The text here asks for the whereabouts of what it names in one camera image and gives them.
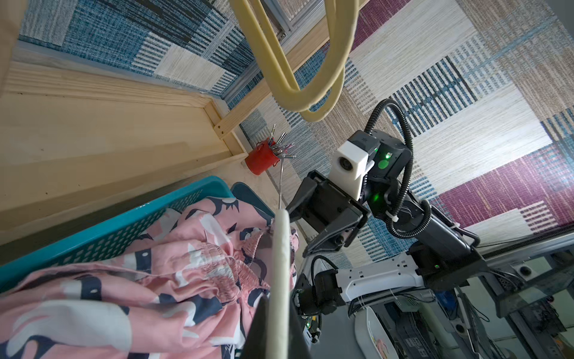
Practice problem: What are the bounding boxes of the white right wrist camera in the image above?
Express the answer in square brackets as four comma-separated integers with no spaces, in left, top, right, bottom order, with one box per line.
[328,142,375,200]

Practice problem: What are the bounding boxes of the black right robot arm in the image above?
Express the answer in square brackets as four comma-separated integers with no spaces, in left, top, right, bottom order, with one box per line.
[286,99,487,327]

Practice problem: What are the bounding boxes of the pink patterned shorts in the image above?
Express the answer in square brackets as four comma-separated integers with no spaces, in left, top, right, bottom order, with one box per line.
[1,197,275,358]

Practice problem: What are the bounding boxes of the wooden clothes rack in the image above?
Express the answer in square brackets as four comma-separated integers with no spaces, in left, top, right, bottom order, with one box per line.
[0,0,373,245]

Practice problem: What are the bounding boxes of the yellow hanger of black shorts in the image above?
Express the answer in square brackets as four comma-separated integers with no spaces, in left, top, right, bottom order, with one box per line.
[300,1,359,123]

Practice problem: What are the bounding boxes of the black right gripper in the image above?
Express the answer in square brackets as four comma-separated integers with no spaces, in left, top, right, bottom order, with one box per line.
[286,171,371,257]

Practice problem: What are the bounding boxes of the red pen cup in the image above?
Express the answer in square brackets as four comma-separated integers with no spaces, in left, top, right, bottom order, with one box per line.
[245,127,297,176]

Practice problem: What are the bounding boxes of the white hanger of pink shorts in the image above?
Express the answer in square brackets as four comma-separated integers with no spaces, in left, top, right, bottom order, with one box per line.
[265,158,291,358]

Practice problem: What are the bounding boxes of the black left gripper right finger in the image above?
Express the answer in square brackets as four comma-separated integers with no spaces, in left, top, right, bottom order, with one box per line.
[288,302,312,359]

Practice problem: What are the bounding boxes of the yellow hanger of beige shorts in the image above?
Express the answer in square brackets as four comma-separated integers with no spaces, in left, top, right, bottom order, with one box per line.
[228,0,360,113]

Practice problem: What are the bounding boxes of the turquoise plastic basket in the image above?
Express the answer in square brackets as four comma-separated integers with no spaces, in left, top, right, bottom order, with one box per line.
[1,176,233,293]

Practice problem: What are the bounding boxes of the dark teal plastic tray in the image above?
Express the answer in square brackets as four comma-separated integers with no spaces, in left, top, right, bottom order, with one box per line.
[230,182,274,218]

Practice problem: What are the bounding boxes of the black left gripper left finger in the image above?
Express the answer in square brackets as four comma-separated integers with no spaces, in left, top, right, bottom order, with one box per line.
[240,297,269,359]

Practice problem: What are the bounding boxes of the metal storage shelving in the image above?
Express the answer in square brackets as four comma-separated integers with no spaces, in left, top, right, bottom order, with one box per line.
[358,232,574,359]

